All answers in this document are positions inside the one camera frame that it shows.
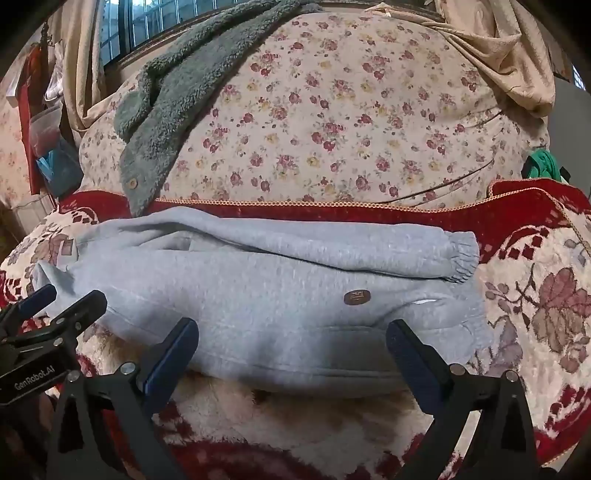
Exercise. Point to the red hanging cloth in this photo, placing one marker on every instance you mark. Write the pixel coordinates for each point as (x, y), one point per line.
(30, 92)

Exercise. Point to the beige curtain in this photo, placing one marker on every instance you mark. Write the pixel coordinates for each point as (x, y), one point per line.
(83, 69)
(508, 55)

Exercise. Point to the floral print quilt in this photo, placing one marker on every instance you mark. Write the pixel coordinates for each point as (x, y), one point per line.
(346, 115)

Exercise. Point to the clear plastic container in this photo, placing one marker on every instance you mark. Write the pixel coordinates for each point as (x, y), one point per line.
(46, 124)

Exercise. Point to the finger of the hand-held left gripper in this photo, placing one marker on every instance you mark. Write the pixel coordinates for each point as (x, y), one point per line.
(34, 300)
(85, 309)

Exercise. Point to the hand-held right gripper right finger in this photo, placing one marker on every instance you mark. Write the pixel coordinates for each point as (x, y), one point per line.
(411, 360)

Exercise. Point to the green fleece jacket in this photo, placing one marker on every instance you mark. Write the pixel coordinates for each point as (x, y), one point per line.
(184, 92)

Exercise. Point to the barred window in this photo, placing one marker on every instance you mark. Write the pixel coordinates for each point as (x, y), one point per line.
(138, 23)

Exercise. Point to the grey pants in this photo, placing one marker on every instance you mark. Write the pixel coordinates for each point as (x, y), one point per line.
(277, 300)

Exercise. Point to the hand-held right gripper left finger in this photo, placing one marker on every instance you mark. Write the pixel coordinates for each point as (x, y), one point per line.
(173, 355)

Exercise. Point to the red floral blanket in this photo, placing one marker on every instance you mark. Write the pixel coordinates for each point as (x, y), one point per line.
(531, 300)

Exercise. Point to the blue and red pillow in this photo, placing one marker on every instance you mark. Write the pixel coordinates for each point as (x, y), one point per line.
(55, 164)

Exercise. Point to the green cloth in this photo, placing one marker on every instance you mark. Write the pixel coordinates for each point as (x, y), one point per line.
(542, 164)

